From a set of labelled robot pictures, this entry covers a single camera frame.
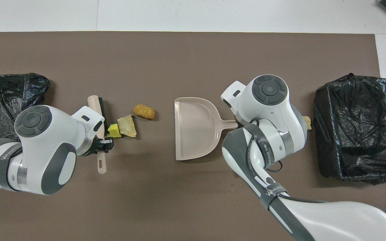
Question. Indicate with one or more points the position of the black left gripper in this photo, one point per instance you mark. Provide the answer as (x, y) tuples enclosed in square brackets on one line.
[(99, 146)]

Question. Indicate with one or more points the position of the plain yellow sponge piece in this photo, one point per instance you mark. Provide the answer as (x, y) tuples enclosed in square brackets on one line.
[(114, 130)]

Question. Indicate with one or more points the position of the beige angular foam chunk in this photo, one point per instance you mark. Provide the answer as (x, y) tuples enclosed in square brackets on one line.
[(127, 127)]

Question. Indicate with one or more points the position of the beige hand brush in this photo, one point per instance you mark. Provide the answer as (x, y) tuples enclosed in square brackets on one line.
[(94, 102)]

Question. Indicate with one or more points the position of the brown cracked bread roll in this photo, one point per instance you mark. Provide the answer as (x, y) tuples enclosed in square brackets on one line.
[(143, 112)]

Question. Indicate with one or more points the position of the beige plastic dustpan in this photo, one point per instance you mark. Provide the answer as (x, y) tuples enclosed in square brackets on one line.
[(193, 130)]

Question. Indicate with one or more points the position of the beige foam lump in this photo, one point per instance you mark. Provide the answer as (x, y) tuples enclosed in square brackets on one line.
[(308, 123)]

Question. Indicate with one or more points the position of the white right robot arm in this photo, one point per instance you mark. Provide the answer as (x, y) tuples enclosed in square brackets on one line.
[(270, 110)]

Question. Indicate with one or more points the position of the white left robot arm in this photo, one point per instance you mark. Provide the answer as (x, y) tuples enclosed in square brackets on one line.
[(45, 140)]

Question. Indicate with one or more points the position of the brown table mat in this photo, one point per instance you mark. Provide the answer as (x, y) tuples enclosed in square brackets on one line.
[(179, 50)]

